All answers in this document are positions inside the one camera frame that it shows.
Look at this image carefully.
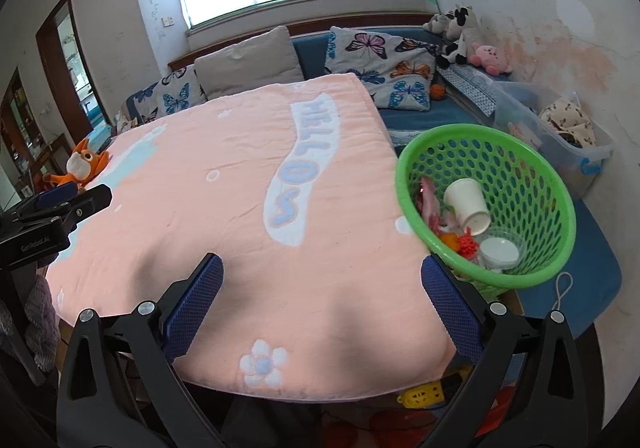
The white cord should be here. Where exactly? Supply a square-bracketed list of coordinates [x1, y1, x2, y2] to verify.
[552, 272, 576, 314]

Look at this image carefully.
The green plastic basket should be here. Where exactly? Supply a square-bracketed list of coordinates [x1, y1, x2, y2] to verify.
[395, 124, 577, 290]

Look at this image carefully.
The cow plush toy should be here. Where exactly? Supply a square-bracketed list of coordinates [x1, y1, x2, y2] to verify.
[435, 4, 483, 70]

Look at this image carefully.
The cream patterned cloth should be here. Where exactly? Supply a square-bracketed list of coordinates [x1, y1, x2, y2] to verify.
[537, 95, 601, 146]

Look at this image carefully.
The grey pillow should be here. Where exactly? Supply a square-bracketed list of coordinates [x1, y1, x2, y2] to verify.
[194, 25, 306, 101]

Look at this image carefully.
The blue butterfly pillow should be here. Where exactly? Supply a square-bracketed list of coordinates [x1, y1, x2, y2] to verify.
[122, 64, 208, 126]

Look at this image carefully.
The yellow power strip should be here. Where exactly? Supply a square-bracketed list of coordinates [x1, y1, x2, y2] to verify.
[397, 380, 446, 409]

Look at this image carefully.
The blue sofa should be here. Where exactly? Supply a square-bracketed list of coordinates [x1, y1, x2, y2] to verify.
[120, 25, 623, 341]

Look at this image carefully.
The folded patterned blanket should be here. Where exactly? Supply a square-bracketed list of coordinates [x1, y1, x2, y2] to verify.
[440, 63, 501, 116]

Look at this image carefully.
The orange fox plush toy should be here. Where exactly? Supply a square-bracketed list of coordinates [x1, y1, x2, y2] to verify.
[42, 138, 112, 191]

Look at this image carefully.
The red foam fruit net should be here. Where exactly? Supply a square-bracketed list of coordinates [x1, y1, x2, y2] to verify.
[457, 234, 480, 259]

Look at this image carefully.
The pink snack wrapper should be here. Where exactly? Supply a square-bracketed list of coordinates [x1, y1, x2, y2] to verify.
[419, 176, 446, 235]

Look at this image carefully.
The doorway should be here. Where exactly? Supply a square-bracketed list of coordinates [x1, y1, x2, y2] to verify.
[36, 0, 113, 129]

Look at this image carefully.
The clear round lidded container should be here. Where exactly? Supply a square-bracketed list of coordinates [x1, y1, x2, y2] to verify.
[474, 227, 527, 274]

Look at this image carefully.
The blue tissue pack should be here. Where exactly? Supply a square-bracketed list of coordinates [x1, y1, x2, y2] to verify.
[85, 125, 113, 151]

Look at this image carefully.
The white paper cup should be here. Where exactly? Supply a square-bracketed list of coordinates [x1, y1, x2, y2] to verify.
[443, 178, 491, 236]

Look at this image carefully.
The grey plush toy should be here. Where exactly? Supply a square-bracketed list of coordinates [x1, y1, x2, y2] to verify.
[422, 14, 453, 34]

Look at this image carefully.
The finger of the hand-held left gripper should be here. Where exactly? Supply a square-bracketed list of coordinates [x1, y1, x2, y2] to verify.
[5, 182, 80, 222]
[50, 184, 113, 231]

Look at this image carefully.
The person's left hand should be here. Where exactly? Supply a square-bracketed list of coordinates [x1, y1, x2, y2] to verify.
[24, 278, 62, 374]

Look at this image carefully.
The orange butterfly pillow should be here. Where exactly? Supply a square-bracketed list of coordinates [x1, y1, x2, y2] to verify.
[360, 50, 435, 111]

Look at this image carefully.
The clear storage bin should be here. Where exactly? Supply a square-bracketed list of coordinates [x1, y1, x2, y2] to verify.
[492, 80, 616, 199]

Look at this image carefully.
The dark wooden cabinet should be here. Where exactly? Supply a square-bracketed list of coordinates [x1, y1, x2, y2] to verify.
[0, 68, 71, 199]

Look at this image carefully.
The pink plush toy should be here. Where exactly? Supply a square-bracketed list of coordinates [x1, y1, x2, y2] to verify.
[469, 43, 513, 76]

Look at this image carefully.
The small grey patterned cloth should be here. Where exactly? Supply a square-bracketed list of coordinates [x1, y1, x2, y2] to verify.
[387, 128, 426, 149]

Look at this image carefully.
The purple butterfly pillow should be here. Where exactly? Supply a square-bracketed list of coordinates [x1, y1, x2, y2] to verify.
[325, 26, 438, 79]

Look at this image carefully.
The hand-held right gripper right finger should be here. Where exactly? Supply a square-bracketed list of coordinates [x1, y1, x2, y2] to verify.
[421, 254, 586, 448]

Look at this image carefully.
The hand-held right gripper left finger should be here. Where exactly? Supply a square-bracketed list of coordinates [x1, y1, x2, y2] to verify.
[56, 253, 224, 448]

